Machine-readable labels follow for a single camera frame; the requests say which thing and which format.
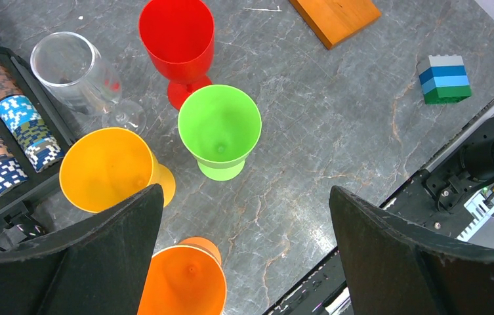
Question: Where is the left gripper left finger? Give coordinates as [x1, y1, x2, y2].
[0, 184, 164, 314]

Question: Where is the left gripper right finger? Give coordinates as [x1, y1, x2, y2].
[329, 186, 494, 314]

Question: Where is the orange wine glass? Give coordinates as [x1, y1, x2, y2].
[137, 237, 227, 315]

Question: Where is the yellow wine glass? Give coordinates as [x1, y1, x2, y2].
[59, 127, 176, 213]

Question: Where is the green wine glass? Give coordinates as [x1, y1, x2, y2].
[178, 85, 262, 181]

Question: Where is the clear wine glass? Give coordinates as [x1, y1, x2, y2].
[30, 31, 146, 134]

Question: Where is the red wine glass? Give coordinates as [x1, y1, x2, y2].
[138, 0, 215, 110]

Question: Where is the black poker chip case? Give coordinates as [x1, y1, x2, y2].
[0, 46, 77, 229]

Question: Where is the blue green brick stack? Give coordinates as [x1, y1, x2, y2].
[417, 55, 472, 105]

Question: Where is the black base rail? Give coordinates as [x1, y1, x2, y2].
[267, 99, 494, 314]

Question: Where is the gold wire glass rack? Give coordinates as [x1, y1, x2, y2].
[290, 0, 381, 50]

